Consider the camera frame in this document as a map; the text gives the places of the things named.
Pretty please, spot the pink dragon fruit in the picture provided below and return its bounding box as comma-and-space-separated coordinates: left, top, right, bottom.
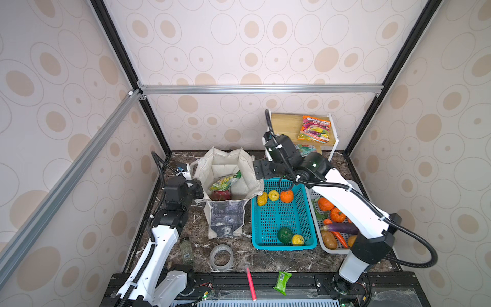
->
210, 189, 231, 201

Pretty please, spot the pink orange snack bag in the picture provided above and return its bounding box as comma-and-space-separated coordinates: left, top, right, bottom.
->
297, 115, 331, 144

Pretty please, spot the green yellow snack bag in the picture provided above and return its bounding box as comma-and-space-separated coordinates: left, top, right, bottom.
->
210, 171, 242, 191

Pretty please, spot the white canvas grocery bag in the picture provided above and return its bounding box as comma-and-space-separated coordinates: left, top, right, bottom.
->
190, 148, 264, 239

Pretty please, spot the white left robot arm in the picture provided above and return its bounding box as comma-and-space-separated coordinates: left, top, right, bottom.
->
101, 164, 203, 306

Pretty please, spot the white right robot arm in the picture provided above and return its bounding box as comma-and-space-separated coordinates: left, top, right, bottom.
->
253, 132, 395, 283

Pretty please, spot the green Fox's candy bag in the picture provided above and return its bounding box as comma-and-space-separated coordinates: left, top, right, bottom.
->
295, 144, 317, 157

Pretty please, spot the small yellow pear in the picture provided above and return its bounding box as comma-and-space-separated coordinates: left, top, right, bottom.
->
268, 190, 280, 202

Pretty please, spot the white wooden two-tier shelf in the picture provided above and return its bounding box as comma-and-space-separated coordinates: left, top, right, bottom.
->
262, 110, 333, 186

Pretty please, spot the orange fruit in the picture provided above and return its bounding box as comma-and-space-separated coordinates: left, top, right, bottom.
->
280, 190, 294, 203

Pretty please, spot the wrinkled yellow lemon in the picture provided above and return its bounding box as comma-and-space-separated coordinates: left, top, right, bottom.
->
256, 193, 269, 207

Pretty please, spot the small glass spice jar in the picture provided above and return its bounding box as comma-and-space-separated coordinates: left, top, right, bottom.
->
180, 237, 194, 266

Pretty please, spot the teal plastic basket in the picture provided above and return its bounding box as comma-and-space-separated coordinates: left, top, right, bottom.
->
251, 178, 317, 251

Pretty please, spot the orange tomato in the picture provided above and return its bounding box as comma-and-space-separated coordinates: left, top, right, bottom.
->
317, 197, 335, 212

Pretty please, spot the clear tape roll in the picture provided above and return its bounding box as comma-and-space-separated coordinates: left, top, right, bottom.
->
209, 244, 234, 272

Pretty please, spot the green bell pepper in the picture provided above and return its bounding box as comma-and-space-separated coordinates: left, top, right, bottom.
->
277, 227, 294, 244

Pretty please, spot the orange carrot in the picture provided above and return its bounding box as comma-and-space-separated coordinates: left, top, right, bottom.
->
323, 219, 349, 248

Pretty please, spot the small orange pumpkin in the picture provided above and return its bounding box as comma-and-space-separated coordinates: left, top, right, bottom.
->
330, 207, 347, 223

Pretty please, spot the small yellow fruit front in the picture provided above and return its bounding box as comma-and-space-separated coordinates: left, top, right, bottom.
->
292, 234, 305, 246

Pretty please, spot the brown potato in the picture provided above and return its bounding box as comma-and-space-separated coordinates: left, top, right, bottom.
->
320, 230, 338, 250

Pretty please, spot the purple eggplant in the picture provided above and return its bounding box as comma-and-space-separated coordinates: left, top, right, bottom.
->
320, 223, 359, 235

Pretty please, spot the yellow orange mango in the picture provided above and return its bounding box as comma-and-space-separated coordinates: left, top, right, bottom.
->
347, 235, 357, 248

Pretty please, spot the white plastic basket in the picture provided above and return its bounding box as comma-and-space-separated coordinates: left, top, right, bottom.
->
304, 179, 375, 255

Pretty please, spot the green wrapped snack packet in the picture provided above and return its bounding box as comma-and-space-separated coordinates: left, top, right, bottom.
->
273, 271, 292, 295

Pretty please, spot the pink pen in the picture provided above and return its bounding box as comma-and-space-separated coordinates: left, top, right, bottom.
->
245, 265, 257, 302

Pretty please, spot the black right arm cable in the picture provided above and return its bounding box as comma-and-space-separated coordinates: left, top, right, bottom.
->
264, 109, 439, 269

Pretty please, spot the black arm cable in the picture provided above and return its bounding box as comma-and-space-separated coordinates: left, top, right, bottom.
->
149, 150, 181, 239
264, 109, 439, 269

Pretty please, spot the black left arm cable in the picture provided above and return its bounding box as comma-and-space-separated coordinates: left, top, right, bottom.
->
149, 150, 181, 239

